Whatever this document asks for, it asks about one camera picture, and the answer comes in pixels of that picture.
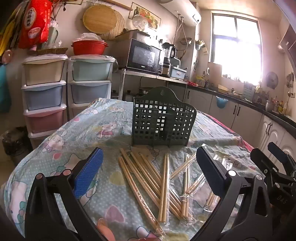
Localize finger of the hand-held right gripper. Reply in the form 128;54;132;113
268;142;293;169
250;148;280;179

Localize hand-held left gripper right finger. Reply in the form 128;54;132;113
190;146;273;241

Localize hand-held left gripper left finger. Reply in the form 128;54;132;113
24;148;108;241

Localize bunch of wooden chopsticks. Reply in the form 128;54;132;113
118;144;233;235

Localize green perforated utensil holder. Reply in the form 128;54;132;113
132;86;197;147

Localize row of condiment bottles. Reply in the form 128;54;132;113
273;96;289;115

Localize steel pot on counter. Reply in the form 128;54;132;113
265;100;277;112

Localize kitchen counter cabinets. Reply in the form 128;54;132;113
185;83;296;163

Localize teal countertop rack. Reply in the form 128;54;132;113
243;83;255;98

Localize blue hanging bin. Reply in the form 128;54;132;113
216;96;228;108

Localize small grey fan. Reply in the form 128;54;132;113
265;71;278;90

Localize black trash bin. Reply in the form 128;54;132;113
1;126;27;166

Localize drawer tower with green drawer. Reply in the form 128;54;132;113
68;55;115;116

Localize drawer tower with pink drawer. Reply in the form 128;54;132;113
22;54;69;149

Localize white cutting board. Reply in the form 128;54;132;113
208;62;223;77

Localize pale blue storage box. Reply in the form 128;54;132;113
169;66;188;79

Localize window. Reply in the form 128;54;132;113
211;13;263;85

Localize range hood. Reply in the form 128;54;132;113
279;22;296;55

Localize metal kitchen shelf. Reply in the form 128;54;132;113
119;68;188;101

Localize teal bag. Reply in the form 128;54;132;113
0;65;11;114

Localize black blender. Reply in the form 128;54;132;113
161;42;176;76

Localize red plastic basin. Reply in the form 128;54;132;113
71;40;109;56

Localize wicker tray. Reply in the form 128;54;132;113
29;47;69;56

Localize black microwave oven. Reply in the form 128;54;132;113
126;38;163;75

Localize clear plastic bag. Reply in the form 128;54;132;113
80;33;102;42

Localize pale hanging bag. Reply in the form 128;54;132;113
46;20;59;47

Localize round woven mat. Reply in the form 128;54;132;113
99;10;126;41

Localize round bamboo board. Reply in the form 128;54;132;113
83;5;117;35

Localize white round lid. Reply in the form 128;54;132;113
132;14;149;31

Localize red snack bag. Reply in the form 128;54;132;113
18;0;53;49

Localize white water heater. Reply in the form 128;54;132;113
159;0;201;26

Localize fruit wall poster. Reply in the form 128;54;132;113
131;2;160;29

